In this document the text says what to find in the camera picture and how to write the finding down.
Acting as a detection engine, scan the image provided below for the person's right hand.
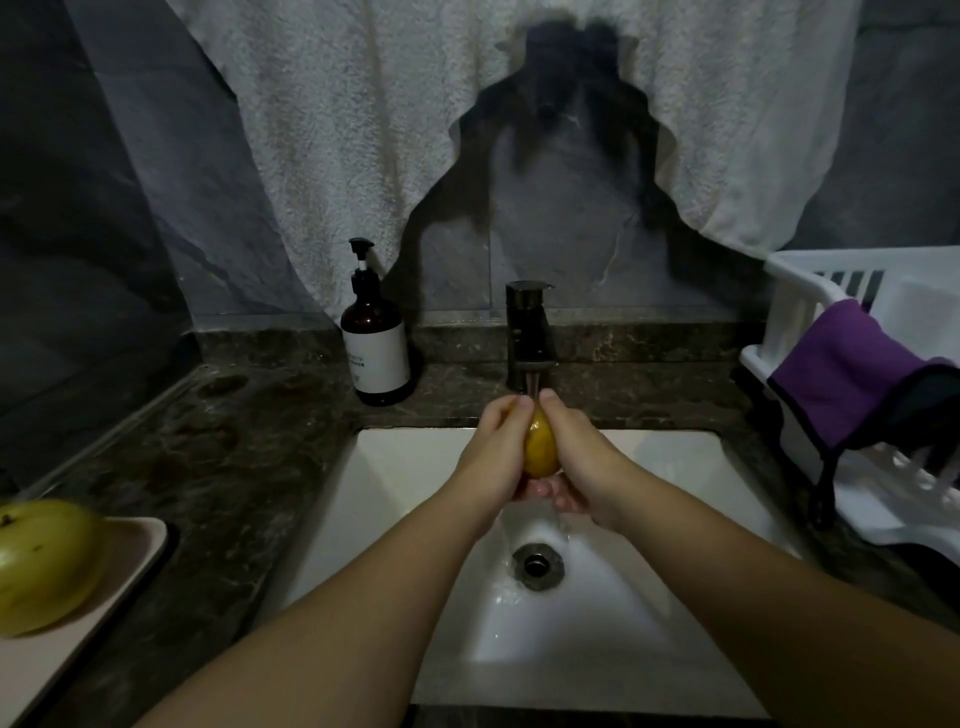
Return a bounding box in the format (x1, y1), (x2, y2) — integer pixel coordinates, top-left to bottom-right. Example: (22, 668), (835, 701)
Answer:
(525, 388), (662, 530)

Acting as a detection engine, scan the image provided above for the person's left hand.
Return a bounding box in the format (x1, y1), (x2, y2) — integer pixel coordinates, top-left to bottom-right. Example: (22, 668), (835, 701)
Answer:
(445, 393), (539, 519)

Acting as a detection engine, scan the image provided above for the black faucet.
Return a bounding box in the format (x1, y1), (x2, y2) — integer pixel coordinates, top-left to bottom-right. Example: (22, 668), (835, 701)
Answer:
(505, 279), (560, 395)

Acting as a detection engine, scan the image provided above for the dark soap pump bottle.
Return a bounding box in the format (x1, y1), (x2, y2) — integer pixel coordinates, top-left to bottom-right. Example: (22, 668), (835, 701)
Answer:
(340, 237), (416, 407)

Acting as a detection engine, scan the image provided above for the purple cloth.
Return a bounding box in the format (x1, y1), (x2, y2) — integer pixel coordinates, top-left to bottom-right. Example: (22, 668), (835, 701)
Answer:
(766, 298), (960, 452)

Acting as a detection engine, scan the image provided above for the beige plastic tray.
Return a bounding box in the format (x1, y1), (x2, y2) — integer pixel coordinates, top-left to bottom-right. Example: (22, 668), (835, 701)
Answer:
(0, 516), (171, 728)

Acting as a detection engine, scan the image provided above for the spotted yellow apple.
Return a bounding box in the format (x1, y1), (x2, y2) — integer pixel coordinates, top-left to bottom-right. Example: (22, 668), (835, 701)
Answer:
(0, 498), (110, 638)

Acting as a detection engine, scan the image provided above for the person's right forearm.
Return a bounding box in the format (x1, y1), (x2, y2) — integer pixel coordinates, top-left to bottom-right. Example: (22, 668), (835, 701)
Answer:
(627, 483), (960, 728)

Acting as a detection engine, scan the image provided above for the person's left forearm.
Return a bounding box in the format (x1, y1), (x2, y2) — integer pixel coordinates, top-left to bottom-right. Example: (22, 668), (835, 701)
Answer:
(135, 480), (482, 728)

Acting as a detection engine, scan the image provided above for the metal sink drain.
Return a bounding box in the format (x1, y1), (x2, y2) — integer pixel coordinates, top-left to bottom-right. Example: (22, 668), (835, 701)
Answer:
(510, 540), (567, 593)

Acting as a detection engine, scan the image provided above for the white sink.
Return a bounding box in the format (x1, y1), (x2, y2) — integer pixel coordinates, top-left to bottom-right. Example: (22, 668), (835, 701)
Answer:
(270, 427), (812, 719)

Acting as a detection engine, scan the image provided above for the white hanging towel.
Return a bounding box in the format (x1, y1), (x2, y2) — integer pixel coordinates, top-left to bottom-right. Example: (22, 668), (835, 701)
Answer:
(165, 0), (864, 317)

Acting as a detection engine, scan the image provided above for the white plastic basket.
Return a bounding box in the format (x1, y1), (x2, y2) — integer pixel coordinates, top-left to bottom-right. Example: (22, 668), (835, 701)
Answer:
(739, 246), (960, 569)

